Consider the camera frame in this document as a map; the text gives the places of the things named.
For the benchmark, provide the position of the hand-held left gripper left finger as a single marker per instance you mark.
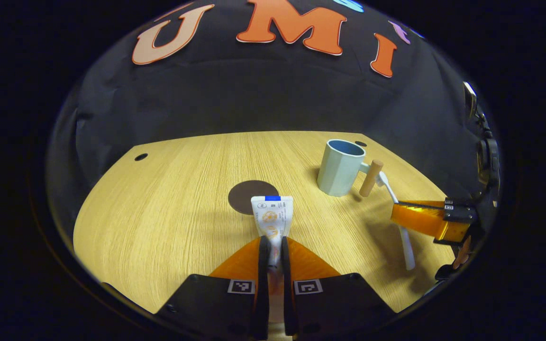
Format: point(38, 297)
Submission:
point(264, 284)

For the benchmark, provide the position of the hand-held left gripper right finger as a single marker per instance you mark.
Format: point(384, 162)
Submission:
point(286, 284)

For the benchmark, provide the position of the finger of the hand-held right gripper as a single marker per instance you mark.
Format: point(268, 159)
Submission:
point(424, 222)
point(420, 203)

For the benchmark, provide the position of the white toothbrush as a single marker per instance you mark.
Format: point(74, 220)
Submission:
point(408, 251)

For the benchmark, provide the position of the white toothpaste tube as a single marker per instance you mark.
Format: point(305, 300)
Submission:
point(271, 213)

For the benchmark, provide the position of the dark brown round coaster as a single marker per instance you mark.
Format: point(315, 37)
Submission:
point(242, 196)

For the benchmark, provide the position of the black backdrop cloth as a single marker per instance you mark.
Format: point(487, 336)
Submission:
point(254, 90)

